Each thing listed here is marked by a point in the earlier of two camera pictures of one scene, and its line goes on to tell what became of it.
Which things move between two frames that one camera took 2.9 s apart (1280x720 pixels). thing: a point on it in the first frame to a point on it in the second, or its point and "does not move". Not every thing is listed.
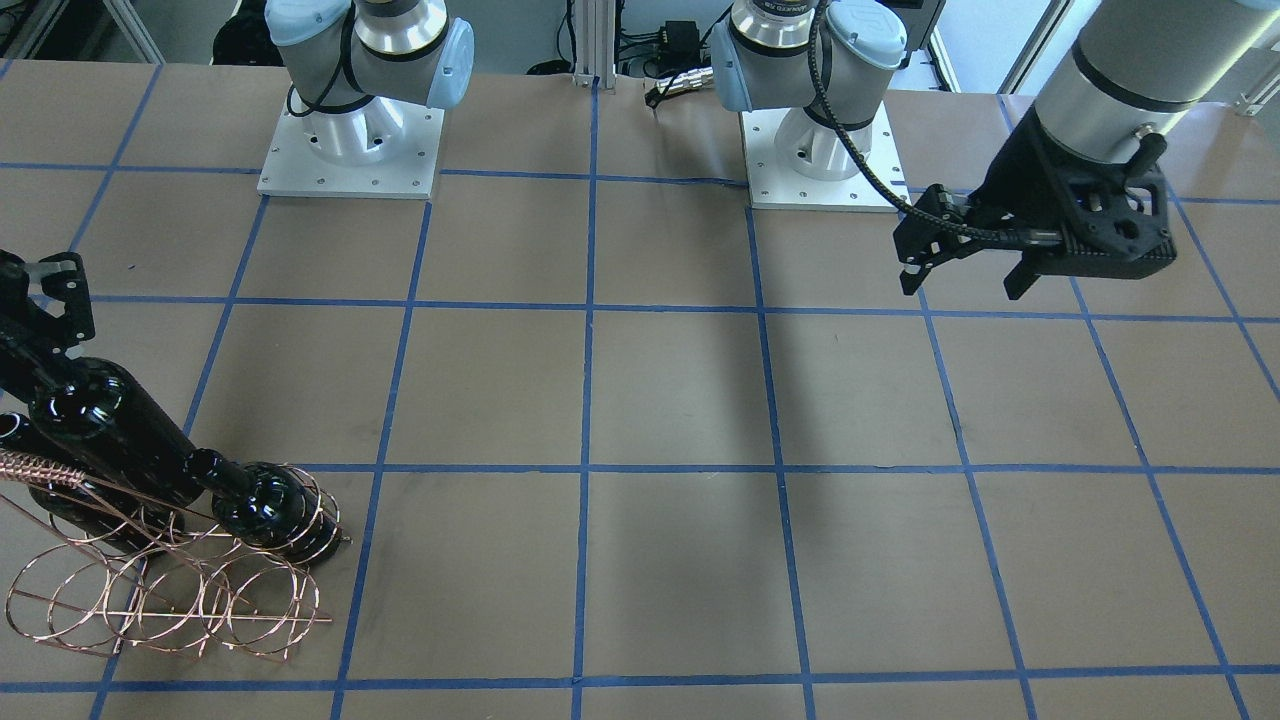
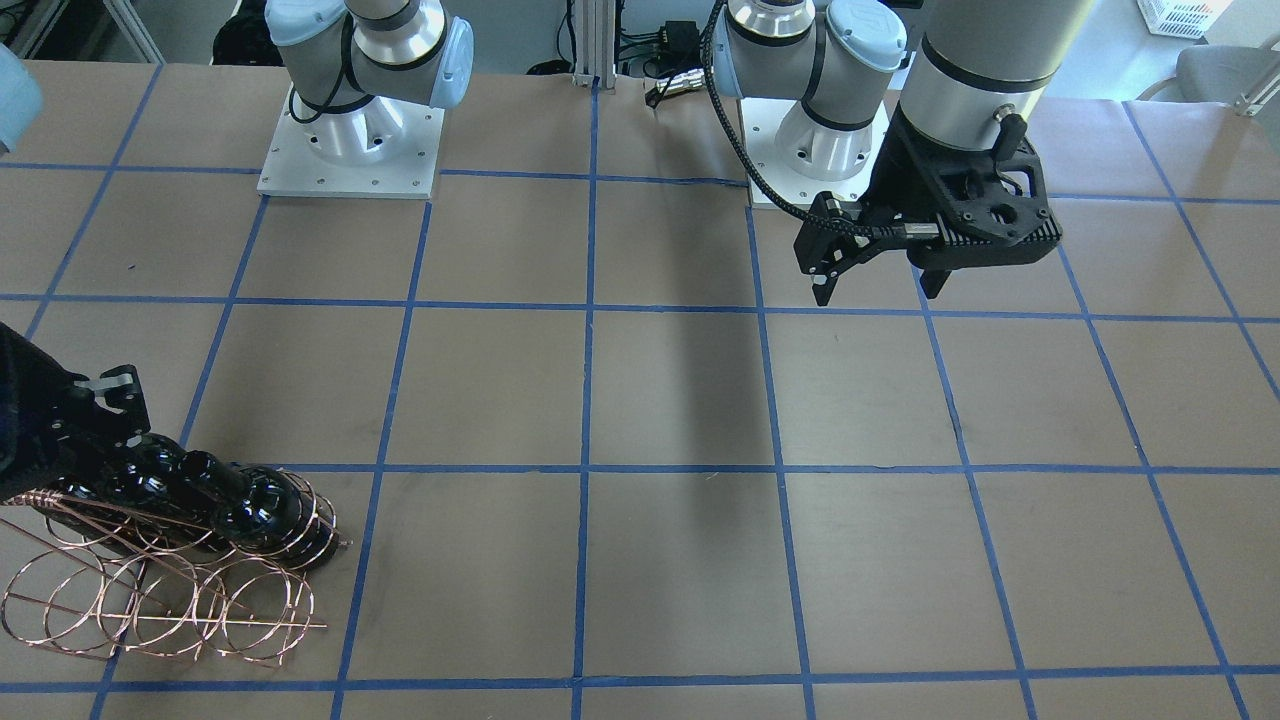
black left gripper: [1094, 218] to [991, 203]
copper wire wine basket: [113, 574] does not move
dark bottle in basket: [263, 503] does not move
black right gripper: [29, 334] to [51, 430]
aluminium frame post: [595, 42] does not move
